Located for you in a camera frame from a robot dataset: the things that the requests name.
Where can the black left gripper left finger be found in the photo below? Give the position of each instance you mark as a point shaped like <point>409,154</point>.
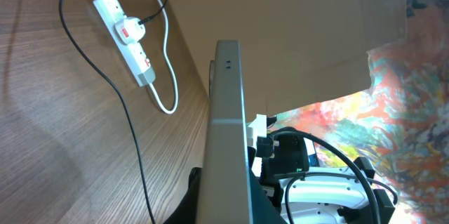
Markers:
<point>185,213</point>

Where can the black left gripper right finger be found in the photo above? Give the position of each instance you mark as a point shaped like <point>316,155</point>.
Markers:
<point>262,209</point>

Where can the teal screen smartphone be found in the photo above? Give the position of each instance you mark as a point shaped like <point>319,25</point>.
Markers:
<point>224,195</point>

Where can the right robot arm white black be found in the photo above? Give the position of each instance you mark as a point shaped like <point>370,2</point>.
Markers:
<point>307,180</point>

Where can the white charger plug adapter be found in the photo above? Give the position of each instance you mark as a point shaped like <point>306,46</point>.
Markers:
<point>130,30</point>

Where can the colourful patterned fabric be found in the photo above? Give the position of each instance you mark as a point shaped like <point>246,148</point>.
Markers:
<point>401,122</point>

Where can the white power strip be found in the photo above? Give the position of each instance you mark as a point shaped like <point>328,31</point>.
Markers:
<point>111,12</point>

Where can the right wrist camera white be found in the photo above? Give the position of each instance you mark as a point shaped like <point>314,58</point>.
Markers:
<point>257,128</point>

